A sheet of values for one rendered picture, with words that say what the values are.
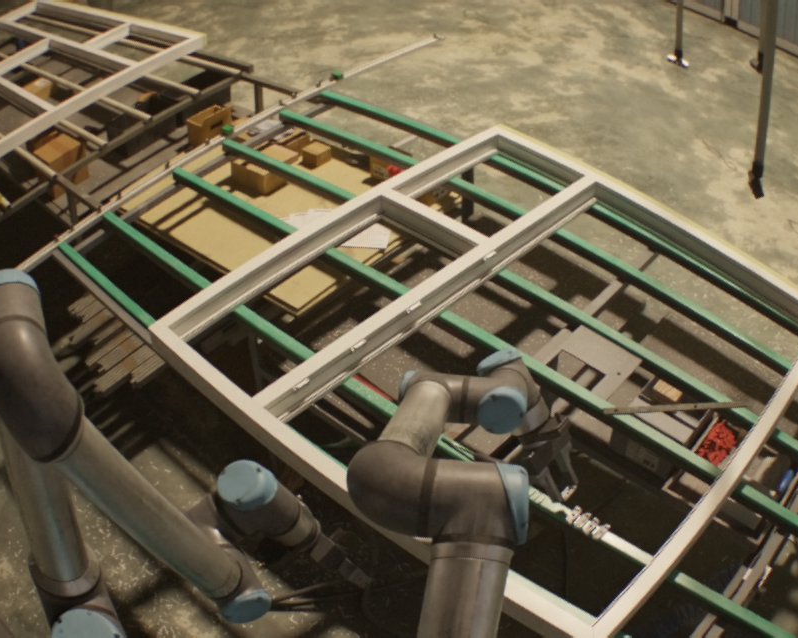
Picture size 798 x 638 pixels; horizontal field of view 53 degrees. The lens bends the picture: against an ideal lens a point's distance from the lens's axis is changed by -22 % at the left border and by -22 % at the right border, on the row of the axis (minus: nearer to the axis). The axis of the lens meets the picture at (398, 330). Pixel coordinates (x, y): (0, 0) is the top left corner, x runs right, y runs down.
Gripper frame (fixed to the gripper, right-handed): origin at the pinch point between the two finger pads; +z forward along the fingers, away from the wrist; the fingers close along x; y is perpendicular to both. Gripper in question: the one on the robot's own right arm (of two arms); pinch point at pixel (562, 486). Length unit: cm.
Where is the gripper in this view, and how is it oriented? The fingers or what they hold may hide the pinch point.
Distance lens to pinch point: 208.6
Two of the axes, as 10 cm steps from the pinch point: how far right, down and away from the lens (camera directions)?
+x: -6.3, 5.2, -5.8
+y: -6.0, 1.5, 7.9
